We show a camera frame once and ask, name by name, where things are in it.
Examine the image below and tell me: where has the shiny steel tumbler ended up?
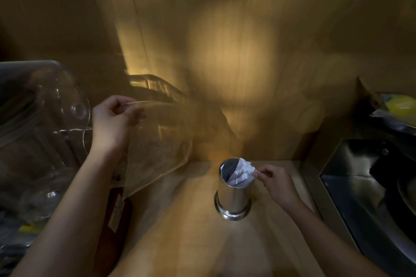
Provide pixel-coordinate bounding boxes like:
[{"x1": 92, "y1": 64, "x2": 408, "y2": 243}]
[{"x1": 214, "y1": 158, "x2": 256, "y2": 221}]

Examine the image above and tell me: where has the person's left hand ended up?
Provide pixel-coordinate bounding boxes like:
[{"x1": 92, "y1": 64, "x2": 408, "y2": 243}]
[{"x1": 89, "y1": 95, "x2": 147, "y2": 158}]

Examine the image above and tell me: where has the person's left forearm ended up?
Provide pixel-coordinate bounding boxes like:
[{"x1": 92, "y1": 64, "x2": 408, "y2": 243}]
[{"x1": 10, "y1": 148, "x2": 125, "y2": 277}]

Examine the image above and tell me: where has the dark red board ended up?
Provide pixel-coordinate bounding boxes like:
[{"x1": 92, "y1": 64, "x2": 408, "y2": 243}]
[{"x1": 94, "y1": 187, "x2": 134, "y2": 277}]

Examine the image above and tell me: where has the clear plastic bag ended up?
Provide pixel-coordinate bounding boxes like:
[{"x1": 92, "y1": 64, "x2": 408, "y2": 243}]
[{"x1": 121, "y1": 100, "x2": 196, "y2": 200}]

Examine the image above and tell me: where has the person's right forearm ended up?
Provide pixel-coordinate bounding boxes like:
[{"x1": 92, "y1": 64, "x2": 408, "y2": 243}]
[{"x1": 281, "y1": 196, "x2": 390, "y2": 277}]

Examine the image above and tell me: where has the yellow round object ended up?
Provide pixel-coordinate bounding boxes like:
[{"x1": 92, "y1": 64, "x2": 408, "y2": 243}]
[{"x1": 385, "y1": 95, "x2": 416, "y2": 118}]

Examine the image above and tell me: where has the clear plastic lid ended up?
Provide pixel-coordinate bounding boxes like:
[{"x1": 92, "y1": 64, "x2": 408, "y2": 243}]
[{"x1": 129, "y1": 74, "x2": 186, "y2": 104}]

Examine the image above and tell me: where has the white paper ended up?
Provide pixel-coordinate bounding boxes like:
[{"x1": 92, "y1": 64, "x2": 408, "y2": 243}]
[{"x1": 226, "y1": 158, "x2": 257, "y2": 188}]

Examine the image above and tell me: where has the white paper tag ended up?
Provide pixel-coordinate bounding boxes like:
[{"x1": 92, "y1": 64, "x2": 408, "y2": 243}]
[{"x1": 107, "y1": 194, "x2": 126, "y2": 233}]

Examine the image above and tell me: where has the stainless steel sink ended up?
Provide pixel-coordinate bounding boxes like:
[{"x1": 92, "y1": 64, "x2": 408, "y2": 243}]
[{"x1": 320, "y1": 139, "x2": 416, "y2": 277}]

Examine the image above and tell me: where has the large clear plastic container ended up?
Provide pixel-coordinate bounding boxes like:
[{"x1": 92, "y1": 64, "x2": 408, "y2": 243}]
[{"x1": 0, "y1": 60, "x2": 93, "y2": 256}]

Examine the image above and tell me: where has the person's right hand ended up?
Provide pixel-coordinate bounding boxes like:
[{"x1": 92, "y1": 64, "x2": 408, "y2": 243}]
[{"x1": 253, "y1": 164, "x2": 303, "y2": 211}]

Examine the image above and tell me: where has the crinkled plastic wrapper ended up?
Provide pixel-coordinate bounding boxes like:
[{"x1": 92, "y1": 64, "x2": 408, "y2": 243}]
[{"x1": 370, "y1": 92, "x2": 416, "y2": 135}]

